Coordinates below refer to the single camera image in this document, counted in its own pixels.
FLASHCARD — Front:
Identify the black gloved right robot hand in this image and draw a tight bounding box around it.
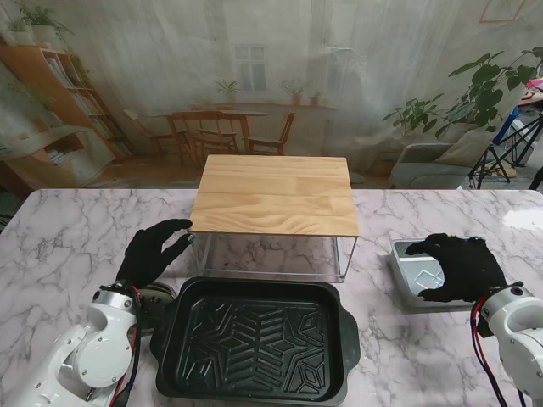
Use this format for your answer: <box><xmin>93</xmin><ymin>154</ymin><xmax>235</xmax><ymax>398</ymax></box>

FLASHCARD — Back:
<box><xmin>405</xmin><ymin>232</ymin><xmax>508</xmax><ymax>304</ymax></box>

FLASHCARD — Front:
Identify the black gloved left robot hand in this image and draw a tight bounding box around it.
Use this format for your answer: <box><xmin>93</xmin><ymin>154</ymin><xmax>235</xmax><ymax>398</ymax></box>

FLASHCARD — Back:
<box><xmin>116</xmin><ymin>219</ymin><xmax>195</xmax><ymax>293</ymax></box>

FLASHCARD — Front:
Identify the kidney-shaped steel tray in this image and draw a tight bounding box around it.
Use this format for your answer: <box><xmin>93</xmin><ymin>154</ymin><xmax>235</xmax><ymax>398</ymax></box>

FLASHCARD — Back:
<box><xmin>137</xmin><ymin>281</ymin><xmax>176</xmax><ymax>338</ymax></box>

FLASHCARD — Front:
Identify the silver rectangular baking tray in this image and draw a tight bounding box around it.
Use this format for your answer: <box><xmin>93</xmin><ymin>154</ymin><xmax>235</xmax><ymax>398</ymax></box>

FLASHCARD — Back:
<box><xmin>389</xmin><ymin>238</ymin><xmax>479</xmax><ymax>314</ymax></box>

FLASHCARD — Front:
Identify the large black baking tray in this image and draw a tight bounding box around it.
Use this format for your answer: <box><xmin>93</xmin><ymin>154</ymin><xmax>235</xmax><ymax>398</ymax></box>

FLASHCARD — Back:
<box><xmin>148</xmin><ymin>276</ymin><xmax>362</xmax><ymax>402</ymax></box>

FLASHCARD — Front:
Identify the black tripod stand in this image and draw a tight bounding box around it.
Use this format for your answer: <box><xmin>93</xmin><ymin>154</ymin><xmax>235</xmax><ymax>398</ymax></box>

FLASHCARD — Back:
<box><xmin>467</xmin><ymin>113</ymin><xmax>543</xmax><ymax>190</ymax></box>

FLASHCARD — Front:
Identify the blue board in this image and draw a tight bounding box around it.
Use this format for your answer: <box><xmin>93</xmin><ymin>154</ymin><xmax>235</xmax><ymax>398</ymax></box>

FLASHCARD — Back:
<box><xmin>491</xmin><ymin>105</ymin><xmax>521</xmax><ymax>146</ymax></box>

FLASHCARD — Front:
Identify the printed room scene backdrop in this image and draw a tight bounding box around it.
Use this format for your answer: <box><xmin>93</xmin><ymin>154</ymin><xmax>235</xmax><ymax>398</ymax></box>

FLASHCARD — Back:
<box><xmin>0</xmin><ymin>0</ymin><xmax>543</xmax><ymax>190</ymax></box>

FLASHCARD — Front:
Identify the pink and red item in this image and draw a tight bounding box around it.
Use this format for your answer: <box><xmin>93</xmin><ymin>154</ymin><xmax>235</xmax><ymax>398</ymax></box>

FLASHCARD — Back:
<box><xmin>523</xmin><ymin>77</ymin><xmax>543</xmax><ymax>103</ymax></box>

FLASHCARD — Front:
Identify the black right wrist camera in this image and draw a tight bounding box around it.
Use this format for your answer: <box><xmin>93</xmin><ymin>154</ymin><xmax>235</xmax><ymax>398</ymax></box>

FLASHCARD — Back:
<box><xmin>474</xmin><ymin>305</ymin><xmax>495</xmax><ymax>339</ymax></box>

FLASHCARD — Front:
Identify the red and black right arm cable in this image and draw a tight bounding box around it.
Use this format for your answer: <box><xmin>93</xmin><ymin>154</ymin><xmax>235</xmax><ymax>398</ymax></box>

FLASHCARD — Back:
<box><xmin>470</xmin><ymin>295</ymin><xmax>511</xmax><ymax>407</ymax></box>

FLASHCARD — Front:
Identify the red and black arm cable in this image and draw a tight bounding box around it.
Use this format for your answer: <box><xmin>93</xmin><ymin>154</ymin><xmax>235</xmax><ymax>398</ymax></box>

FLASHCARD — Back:
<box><xmin>110</xmin><ymin>285</ymin><xmax>143</xmax><ymax>407</ymax></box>
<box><xmin>470</xmin><ymin>295</ymin><xmax>511</xmax><ymax>407</ymax></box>

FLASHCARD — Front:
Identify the red and black left arm cable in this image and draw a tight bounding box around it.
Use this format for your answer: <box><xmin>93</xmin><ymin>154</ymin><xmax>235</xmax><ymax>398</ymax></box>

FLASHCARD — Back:
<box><xmin>110</xmin><ymin>285</ymin><xmax>143</xmax><ymax>407</ymax></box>

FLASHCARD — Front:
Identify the wooden shelf with white frame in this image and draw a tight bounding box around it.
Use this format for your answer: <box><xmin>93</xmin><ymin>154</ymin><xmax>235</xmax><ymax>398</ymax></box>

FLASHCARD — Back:
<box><xmin>186</xmin><ymin>154</ymin><xmax>361</xmax><ymax>284</ymax></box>

